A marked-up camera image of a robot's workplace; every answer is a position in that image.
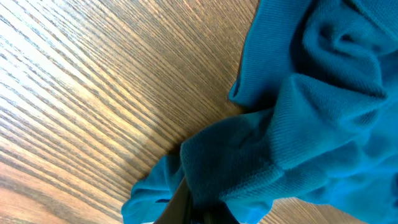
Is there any blue polo shirt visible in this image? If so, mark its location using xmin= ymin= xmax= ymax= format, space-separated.
xmin=121 ymin=0 xmax=397 ymax=223

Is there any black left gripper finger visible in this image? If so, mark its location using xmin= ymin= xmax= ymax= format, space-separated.
xmin=154 ymin=178 xmax=193 ymax=224

